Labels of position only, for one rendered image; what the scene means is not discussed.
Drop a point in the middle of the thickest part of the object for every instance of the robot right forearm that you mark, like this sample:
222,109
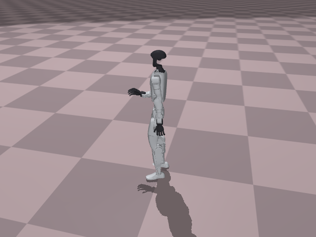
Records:
148,94

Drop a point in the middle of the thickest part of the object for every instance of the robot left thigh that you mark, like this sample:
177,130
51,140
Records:
152,136

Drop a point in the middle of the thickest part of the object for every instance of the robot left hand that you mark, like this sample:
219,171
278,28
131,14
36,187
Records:
159,129

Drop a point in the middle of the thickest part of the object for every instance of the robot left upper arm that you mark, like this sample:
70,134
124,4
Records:
155,80

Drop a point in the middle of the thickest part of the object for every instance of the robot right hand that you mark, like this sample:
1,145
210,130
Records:
135,91

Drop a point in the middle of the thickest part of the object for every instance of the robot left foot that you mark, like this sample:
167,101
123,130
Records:
155,176

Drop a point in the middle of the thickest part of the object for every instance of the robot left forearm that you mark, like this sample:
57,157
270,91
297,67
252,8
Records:
158,108

